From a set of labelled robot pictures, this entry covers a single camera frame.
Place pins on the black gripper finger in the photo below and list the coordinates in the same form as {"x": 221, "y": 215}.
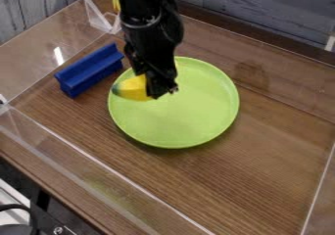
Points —
{"x": 161, "y": 81}

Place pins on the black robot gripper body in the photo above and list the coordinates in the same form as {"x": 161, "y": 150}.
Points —
{"x": 153, "y": 32}

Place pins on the yellow toy banana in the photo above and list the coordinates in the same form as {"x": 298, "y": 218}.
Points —
{"x": 132, "y": 87}

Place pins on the green round plate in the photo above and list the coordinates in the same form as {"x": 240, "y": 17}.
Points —
{"x": 185, "y": 119}

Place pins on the blue plastic block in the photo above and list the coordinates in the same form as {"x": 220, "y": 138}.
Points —
{"x": 90, "y": 70}

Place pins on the clear acrylic enclosure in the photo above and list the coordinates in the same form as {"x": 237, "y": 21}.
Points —
{"x": 261, "y": 181}

